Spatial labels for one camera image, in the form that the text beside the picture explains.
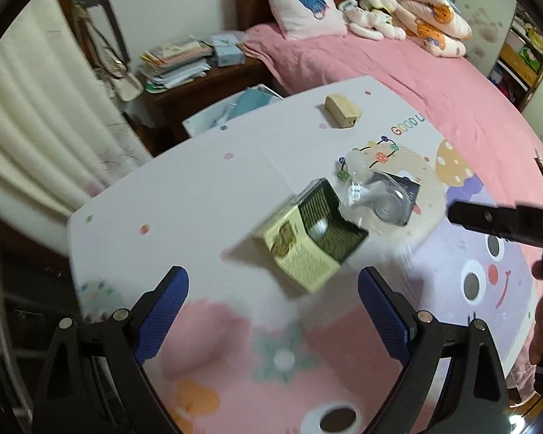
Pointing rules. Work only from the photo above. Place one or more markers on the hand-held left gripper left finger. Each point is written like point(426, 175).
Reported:
point(163, 312)

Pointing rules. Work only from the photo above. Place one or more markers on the white paper ball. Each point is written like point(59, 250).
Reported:
point(319, 228)

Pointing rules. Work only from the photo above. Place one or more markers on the cream handbag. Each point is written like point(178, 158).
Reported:
point(124, 79)

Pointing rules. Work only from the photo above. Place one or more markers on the stack of papers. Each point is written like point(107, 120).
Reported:
point(176, 63)

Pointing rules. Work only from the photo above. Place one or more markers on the clear plastic wrapper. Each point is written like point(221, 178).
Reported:
point(380, 203)

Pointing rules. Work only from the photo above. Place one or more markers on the dark wooden nightstand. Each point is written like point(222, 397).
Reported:
point(235, 77)

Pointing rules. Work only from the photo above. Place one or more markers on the white plush toy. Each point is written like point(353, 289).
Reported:
point(373, 16)

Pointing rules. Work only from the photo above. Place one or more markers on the orange print folded quilt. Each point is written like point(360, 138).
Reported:
point(434, 18)

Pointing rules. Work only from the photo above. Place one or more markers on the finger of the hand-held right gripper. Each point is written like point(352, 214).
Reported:
point(479, 219)

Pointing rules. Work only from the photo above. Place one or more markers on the light blue tissue box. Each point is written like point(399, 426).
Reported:
point(228, 49)

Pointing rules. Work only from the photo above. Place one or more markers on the cream curtain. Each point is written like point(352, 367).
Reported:
point(40, 131)

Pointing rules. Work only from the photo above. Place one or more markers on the pink white printed pillow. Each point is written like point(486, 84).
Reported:
point(305, 4)

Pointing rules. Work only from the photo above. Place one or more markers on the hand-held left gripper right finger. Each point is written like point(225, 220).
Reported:
point(382, 312)

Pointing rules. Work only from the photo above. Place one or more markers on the small tan box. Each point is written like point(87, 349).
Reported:
point(341, 109)

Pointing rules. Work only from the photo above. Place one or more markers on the wooden coat rack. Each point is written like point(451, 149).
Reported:
point(106, 18)

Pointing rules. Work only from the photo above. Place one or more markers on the white blue open box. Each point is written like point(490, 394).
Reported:
point(235, 108)

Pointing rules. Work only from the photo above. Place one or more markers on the pink bedsheet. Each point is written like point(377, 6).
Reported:
point(434, 68)

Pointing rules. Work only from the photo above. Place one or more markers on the wooden storage shelf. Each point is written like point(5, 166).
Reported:
point(522, 49)

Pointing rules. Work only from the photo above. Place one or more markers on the green yellow cardboard box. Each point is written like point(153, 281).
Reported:
point(298, 253)

